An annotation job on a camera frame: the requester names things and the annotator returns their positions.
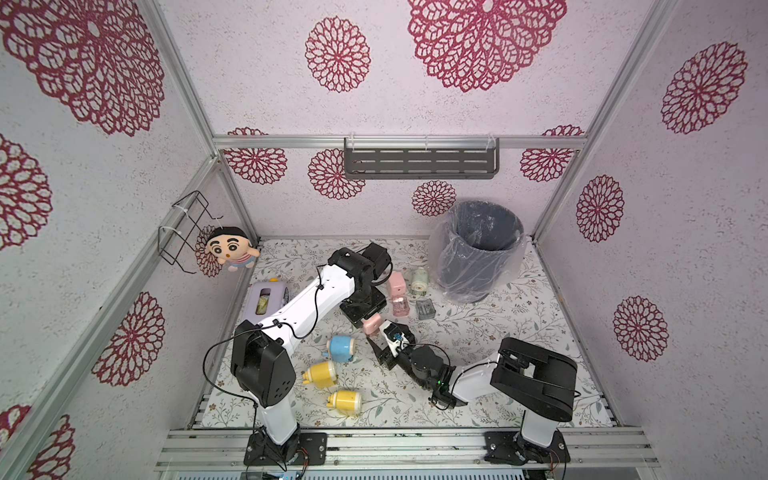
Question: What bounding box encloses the pink pencil sharpener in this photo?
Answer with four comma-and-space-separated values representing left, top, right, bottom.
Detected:
362, 313, 385, 337
387, 271, 408, 298

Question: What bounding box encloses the pink sharpener shavings tray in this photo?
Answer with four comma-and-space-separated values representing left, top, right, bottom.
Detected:
392, 296, 410, 318

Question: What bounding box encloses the clear sharpener shavings tray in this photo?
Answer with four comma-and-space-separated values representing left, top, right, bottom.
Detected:
415, 298, 436, 321

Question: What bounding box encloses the green pencil sharpener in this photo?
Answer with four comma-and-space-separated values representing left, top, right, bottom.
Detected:
410, 267, 429, 296

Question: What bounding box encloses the blue pencil sharpener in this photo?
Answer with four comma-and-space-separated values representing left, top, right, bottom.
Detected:
327, 336, 356, 363

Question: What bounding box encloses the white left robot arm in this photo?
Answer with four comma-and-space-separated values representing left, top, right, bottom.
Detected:
228, 242, 393, 447

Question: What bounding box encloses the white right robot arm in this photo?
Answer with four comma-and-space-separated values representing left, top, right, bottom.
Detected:
367, 321, 578, 448

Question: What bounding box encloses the yellow pencil sharpener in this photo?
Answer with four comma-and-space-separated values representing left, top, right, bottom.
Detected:
327, 390, 362, 416
302, 360, 338, 389

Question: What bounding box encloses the purple tissue box holder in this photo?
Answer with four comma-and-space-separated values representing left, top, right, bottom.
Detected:
240, 278, 290, 325

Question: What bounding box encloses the clear plastic bin liner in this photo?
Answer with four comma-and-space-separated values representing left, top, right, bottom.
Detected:
426, 199, 529, 305

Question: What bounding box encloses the grey trash bin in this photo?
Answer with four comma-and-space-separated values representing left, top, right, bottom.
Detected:
436, 200, 526, 305

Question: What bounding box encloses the Shin-chan plush doll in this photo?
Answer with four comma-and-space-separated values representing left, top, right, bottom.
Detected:
205, 226, 260, 272

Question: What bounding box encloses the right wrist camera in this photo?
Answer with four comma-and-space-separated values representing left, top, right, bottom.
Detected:
383, 323, 413, 357

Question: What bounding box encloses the grey wall shelf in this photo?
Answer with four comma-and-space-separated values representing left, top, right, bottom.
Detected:
342, 137, 500, 180

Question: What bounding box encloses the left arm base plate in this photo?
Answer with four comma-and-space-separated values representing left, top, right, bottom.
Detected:
243, 428, 328, 467

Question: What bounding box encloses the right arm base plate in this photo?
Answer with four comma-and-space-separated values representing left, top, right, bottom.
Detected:
484, 429, 571, 466

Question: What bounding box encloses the black wire wall basket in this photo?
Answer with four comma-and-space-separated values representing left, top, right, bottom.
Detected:
156, 190, 223, 275

